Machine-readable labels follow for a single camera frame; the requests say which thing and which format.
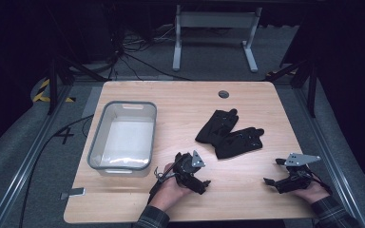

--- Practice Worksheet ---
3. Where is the bundle of black cables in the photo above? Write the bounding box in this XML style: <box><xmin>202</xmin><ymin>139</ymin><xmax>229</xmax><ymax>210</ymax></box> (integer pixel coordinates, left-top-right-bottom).
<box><xmin>106</xmin><ymin>22</ymin><xmax>193</xmax><ymax>82</ymax></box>

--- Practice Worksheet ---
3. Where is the black glove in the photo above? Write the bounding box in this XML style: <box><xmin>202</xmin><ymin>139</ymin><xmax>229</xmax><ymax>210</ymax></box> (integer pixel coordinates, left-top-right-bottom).
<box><xmin>195</xmin><ymin>108</ymin><xmax>240</xmax><ymax>146</ymax></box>
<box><xmin>213</xmin><ymin>126</ymin><xmax>265</xmax><ymax>160</ymax></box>

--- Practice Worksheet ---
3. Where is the person's right hand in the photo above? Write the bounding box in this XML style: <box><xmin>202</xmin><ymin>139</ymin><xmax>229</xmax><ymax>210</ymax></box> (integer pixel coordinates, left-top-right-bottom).
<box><xmin>291</xmin><ymin>180</ymin><xmax>331</xmax><ymax>205</ymax></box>

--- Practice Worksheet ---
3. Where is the white plastic bin grey rim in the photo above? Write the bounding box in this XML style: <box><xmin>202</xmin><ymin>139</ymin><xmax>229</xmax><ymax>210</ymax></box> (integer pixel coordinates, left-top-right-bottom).
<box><xmin>86</xmin><ymin>100</ymin><xmax>158</xmax><ymax>178</ymax></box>

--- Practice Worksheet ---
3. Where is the hand-held gripper cable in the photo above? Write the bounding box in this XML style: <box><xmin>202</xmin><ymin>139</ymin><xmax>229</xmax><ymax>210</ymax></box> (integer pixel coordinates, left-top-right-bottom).
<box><xmin>147</xmin><ymin>166</ymin><xmax>176</xmax><ymax>203</ymax></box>
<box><xmin>308</xmin><ymin>172</ymin><xmax>334</xmax><ymax>196</ymax></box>

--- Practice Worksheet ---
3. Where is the black floor cable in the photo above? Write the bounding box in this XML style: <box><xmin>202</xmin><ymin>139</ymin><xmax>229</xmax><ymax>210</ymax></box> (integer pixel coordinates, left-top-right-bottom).
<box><xmin>18</xmin><ymin>113</ymin><xmax>95</xmax><ymax>228</ymax></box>

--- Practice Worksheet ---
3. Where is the aluminium floor rail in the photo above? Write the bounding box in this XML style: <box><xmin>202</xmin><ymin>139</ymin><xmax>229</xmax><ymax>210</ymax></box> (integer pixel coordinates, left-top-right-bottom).
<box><xmin>292</xmin><ymin>87</ymin><xmax>364</xmax><ymax>228</ymax></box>
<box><xmin>0</xmin><ymin>85</ymin><xmax>74</xmax><ymax>228</ymax></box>

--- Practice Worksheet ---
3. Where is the right hand-held gripper cable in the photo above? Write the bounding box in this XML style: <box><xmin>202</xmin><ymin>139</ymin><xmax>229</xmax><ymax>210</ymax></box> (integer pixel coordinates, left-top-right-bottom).
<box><xmin>308</xmin><ymin>172</ymin><xmax>334</xmax><ymax>196</ymax></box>

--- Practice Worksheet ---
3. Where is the left hand-held gripper cable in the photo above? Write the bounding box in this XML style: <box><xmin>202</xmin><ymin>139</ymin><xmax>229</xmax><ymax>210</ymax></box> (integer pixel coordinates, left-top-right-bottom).
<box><xmin>147</xmin><ymin>166</ymin><xmax>176</xmax><ymax>203</ymax></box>

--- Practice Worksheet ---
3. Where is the silver table clamp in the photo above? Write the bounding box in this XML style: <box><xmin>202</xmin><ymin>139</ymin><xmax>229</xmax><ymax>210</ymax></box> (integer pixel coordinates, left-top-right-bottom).
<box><xmin>59</xmin><ymin>186</ymin><xmax>86</xmax><ymax>201</ymax></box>

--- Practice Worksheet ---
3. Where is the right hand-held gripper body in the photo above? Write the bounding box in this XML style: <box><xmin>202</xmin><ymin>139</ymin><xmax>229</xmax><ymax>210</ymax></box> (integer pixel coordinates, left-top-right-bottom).
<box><xmin>275</xmin><ymin>153</ymin><xmax>321</xmax><ymax>195</ymax></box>

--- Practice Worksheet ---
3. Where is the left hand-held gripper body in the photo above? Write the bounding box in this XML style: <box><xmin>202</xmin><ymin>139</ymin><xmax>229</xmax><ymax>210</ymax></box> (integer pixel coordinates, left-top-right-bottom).
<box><xmin>172</xmin><ymin>150</ymin><xmax>207</xmax><ymax>190</ymax></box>

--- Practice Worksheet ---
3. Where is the yellow black hazard tape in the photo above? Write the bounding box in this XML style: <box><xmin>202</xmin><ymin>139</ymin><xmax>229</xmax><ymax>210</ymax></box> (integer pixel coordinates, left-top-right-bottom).
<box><xmin>32</xmin><ymin>78</ymin><xmax>77</xmax><ymax>104</ymax></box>

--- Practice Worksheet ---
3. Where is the person's left hand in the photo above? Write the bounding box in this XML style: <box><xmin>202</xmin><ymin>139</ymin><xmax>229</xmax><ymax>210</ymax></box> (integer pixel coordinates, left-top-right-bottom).
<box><xmin>151</xmin><ymin>162</ymin><xmax>195</xmax><ymax>212</ymax></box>

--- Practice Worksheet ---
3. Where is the white metal desk frame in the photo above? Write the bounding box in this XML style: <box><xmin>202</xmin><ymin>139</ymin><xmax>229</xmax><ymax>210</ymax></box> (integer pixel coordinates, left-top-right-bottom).
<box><xmin>172</xmin><ymin>4</ymin><xmax>263</xmax><ymax>73</ymax></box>

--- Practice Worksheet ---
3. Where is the black metal stand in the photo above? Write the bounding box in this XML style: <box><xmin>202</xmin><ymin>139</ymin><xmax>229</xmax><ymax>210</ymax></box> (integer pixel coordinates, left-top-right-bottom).
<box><xmin>265</xmin><ymin>58</ymin><xmax>318</xmax><ymax>119</ymax></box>
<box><xmin>47</xmin><ymin>54</ymin><xmax>109</xmax><ymax>116</ymax></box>

